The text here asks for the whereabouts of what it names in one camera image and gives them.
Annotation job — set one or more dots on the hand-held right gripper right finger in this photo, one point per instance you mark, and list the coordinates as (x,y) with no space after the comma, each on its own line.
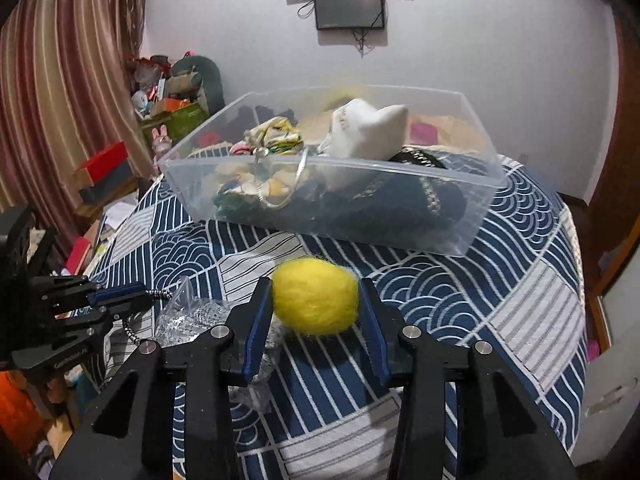
(374,331)

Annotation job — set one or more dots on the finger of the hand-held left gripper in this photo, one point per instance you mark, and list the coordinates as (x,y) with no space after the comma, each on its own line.
(122,299)

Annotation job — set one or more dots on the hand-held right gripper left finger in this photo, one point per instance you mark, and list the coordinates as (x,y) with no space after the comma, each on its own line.
(256,331)

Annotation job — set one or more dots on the clear plastic bag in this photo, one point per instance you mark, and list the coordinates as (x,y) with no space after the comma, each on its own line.
(220,330)

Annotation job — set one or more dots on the yellow felt ball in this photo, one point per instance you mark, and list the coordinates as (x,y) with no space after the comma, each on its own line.
(315,296)

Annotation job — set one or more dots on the clear plastic storage bin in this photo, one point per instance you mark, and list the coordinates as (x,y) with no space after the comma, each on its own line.
(330,180)

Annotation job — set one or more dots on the blue patterned bedspread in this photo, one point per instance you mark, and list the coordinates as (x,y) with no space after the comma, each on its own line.
(450,310)

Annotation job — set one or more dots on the black knit garment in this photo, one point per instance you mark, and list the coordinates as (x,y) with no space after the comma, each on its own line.
(395,200)

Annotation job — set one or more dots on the red gift box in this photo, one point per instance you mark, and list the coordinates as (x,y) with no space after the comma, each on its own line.
(102,160)

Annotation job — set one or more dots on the pink plush rabbit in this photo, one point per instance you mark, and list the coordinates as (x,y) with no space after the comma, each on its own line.
(161,140)

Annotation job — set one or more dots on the green patterned silk scarf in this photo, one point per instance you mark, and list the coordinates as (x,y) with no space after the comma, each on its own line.
(272,137)

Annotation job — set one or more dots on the pile of clutter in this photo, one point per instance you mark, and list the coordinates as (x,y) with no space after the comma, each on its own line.
(150,90)

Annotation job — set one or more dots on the striped maroon curtain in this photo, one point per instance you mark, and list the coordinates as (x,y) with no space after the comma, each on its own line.
(60,95)

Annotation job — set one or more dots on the green plush dinosaur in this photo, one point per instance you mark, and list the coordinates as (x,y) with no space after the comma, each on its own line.
(197,77)

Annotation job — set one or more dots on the black framed wall screen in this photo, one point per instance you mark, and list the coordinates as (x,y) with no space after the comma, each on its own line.
(350,7)

